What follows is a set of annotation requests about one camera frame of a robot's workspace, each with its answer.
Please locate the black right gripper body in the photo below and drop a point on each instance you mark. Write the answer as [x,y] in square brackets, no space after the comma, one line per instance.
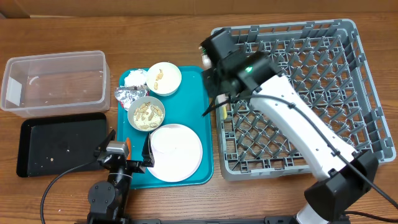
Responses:
[212,84]

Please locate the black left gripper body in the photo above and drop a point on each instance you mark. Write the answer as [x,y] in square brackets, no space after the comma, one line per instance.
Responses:
[134,167]

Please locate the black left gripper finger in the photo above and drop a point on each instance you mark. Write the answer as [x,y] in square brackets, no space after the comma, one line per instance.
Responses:
[103,145]
[147,154]

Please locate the yellow plastic spoon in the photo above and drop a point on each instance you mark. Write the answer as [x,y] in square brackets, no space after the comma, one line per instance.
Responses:
[224,110]

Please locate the white plastic fork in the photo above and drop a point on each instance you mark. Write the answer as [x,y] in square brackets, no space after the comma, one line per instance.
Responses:
[222,100]

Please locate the grey bowl with rice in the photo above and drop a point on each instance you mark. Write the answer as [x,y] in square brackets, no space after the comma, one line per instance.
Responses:
[146,113]

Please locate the orange carrot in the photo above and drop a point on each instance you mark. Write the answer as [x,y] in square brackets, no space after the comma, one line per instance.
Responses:
[128,143]

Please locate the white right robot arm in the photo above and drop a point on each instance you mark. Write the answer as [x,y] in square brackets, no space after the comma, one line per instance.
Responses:
[343,174]

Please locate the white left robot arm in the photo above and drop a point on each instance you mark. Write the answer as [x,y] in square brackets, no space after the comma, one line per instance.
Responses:
[108,199]

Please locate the grey dishwasher rack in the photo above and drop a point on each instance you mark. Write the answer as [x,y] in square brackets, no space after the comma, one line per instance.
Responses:
[326,65]

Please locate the crumpled foil wrapper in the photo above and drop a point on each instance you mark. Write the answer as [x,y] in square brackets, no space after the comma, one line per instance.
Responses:
[126,95]

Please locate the white bowl with peanuts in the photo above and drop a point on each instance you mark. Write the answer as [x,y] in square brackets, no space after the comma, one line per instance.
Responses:
[164,78]

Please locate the crumpled white napkin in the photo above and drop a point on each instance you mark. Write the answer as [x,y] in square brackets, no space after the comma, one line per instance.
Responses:
[136,78]

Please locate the black tray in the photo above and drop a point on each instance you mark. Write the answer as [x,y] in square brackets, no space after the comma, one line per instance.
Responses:
[50,146]

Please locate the clear plastic bin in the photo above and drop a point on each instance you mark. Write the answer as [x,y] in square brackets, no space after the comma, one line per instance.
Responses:
[56,84]

